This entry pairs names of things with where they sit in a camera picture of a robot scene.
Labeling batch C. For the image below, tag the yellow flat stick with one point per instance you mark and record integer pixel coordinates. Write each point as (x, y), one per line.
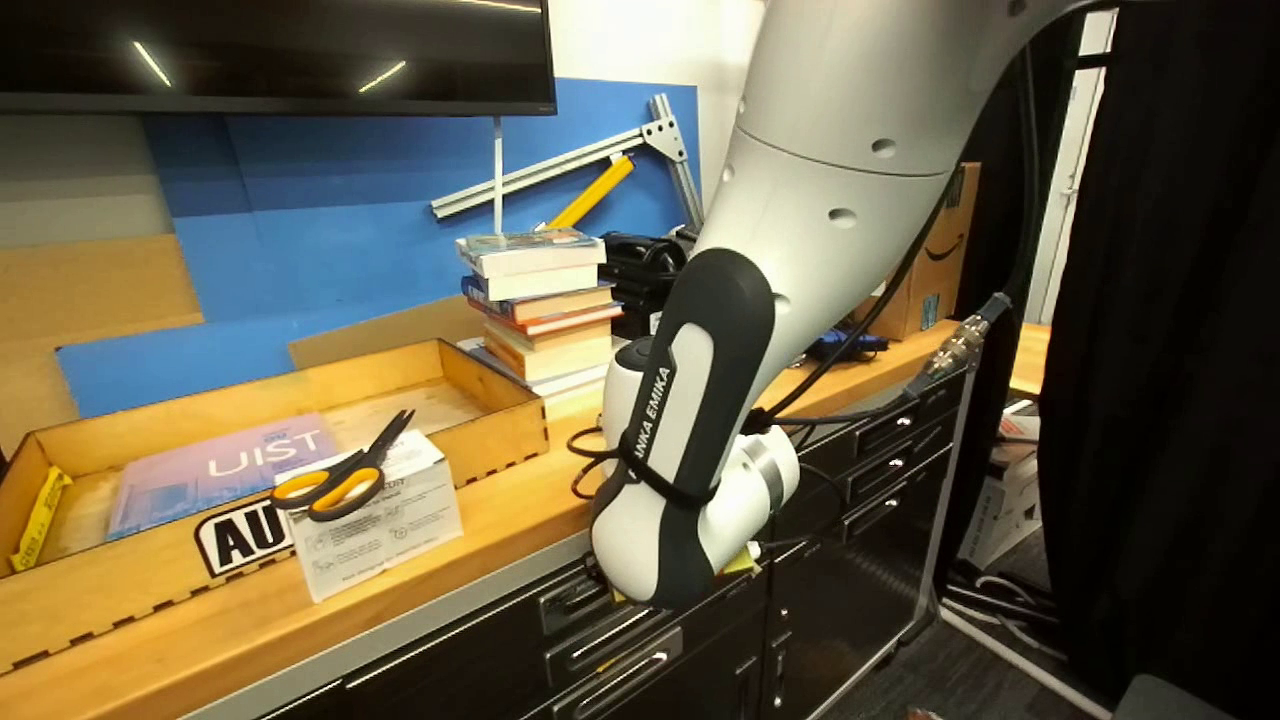
(36, 522)

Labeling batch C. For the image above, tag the black flat screen monitor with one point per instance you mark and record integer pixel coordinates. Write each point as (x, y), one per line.
(266, 45)

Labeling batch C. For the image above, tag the black drawer cabinet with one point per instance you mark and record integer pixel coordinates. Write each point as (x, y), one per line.
(665, 665)

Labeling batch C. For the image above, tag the white paper sheet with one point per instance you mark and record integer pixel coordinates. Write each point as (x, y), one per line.
(387, 534)

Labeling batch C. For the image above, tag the yellow bar tool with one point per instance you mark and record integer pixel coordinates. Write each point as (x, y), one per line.
(593, 190)

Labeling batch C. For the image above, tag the cardboard shipping box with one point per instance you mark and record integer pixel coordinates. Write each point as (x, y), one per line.
(933, 264)

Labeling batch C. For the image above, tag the black white letter sticker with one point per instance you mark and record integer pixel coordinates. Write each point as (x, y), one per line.
(241, 542)

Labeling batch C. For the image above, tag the wooden tray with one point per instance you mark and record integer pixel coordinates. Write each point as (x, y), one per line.
(144, 586)

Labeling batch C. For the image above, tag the blue black hand tool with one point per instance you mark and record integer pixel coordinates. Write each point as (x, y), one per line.
(846, 344)

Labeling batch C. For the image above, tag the tan large book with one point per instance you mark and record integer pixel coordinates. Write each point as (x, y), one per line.
(544, 355)

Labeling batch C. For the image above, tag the grey metal frame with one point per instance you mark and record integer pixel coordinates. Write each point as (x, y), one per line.
(955, 442)

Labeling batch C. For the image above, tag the dark blue book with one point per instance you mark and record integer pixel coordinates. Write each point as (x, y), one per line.
(483, 288)

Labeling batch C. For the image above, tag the purple UIST booklet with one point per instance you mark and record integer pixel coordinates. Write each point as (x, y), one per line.
(200, 475)

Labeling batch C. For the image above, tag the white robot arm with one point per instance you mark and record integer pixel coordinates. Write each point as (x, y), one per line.
(853, 160)

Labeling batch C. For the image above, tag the red brown book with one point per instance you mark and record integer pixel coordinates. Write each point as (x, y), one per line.
(560, 312)

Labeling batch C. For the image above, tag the black camera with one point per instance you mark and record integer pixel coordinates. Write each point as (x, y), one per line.
(647, 275)

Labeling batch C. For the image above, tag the black curtain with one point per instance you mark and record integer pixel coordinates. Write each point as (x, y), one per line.
(1174, 332)

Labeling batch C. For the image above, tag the white thick book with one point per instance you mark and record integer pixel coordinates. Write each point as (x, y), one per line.
(534, 260)

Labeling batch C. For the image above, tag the thin silver rod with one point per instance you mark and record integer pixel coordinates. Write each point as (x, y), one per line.
(498, 172)

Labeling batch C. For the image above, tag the blue wall board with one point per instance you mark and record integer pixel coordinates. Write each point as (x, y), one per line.
(333, 226)

